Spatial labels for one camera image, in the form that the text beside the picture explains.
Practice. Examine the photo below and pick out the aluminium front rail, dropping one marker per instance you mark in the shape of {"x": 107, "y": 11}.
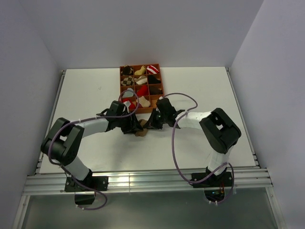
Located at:
{"x": 151, "y": 181}

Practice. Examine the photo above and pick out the red white striped rolled sock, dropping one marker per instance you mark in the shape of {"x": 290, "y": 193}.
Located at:
{"x": 152, "y": 69}

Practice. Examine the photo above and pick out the orange wooden compartment tray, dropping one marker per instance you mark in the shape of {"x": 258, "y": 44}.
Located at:
{"x": 135, "y": 99}

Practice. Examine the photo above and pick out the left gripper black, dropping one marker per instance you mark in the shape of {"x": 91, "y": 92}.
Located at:
{"x": 132, "y": 126}

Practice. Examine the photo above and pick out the black box under rail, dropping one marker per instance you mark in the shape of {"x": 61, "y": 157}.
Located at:
{"x": 84, "y": 199}

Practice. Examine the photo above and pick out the checkered rolled sock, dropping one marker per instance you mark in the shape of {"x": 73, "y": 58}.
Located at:
{"x": 127, "y": 81}

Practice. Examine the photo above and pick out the beige brown striped rolled sock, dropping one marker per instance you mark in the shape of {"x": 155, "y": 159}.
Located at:
{"x": 141, "y": 80}

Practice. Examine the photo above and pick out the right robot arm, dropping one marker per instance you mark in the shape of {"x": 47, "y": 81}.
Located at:
{"x": 219, "y": 129}

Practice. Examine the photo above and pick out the red sock with white pattern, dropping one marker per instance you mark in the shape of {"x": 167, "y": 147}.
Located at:
{"x": 125, "y": 100}

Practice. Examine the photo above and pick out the beige maroon striped sock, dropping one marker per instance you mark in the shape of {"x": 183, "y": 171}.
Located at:
{"x": 145, "y": 103}

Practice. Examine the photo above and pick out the dark brown black rolled sock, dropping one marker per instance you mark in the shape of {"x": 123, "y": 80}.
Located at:
{"x": 155, "y": 90}

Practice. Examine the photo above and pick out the yellow rolled sock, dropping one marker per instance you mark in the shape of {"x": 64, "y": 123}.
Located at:
{"x": 141, "y": 70}

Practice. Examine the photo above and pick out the light blue rolled sock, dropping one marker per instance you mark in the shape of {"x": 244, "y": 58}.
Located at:
{"x": 129, "y": 92}

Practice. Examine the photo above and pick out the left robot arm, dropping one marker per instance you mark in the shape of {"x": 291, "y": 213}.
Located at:
{"x": 63, "y": 141}

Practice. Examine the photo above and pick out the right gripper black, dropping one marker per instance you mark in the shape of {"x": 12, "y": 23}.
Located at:
{"x": 152, "y": 123}

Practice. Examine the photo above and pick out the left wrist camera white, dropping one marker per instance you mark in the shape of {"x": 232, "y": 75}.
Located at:
{"x": 129, "y": 106}

